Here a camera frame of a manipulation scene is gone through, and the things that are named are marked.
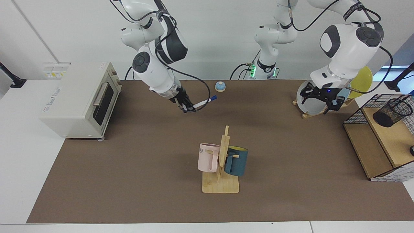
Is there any white marker with blue cap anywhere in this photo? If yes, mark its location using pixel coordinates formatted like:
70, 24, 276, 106
193, 95, 217, 109

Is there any black mesh pen holder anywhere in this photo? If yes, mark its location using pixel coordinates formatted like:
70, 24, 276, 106
373, 98, 413, 128

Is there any grey plate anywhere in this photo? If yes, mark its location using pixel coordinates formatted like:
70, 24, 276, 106
297, 80, 329, 115

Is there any light blue plate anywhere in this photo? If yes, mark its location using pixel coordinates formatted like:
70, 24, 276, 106
336, 87, 351, 105

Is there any wooden plate rack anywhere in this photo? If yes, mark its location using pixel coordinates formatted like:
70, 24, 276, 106
293, 97, 355, 119

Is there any yellow plate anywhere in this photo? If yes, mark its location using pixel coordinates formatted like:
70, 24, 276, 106
349, 66, 373, 98

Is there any pink cup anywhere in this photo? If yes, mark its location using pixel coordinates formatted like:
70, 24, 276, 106
198, 143, 221, 173

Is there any black clamp stand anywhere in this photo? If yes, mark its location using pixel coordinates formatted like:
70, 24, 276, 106
384, 62, 414, 92
0, 62, 27, 88

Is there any dark teal cup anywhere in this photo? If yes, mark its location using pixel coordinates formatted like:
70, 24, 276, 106
224, 146, 249, 177

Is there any brown table cloth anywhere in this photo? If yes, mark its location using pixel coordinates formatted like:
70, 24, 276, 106
27, 80, 414, 224

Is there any wooden cup stand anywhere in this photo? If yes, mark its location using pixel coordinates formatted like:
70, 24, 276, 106
202, 126, 240, 194

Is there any pale toaster oven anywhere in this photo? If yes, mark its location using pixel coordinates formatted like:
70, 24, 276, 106
39, 62, 122, 140

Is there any white power strip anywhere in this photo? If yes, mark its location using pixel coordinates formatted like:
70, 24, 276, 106
43, 62, 71, 79

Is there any wire basket with wooden floor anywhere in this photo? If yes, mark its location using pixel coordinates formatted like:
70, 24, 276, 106
343, 94, 414, 182

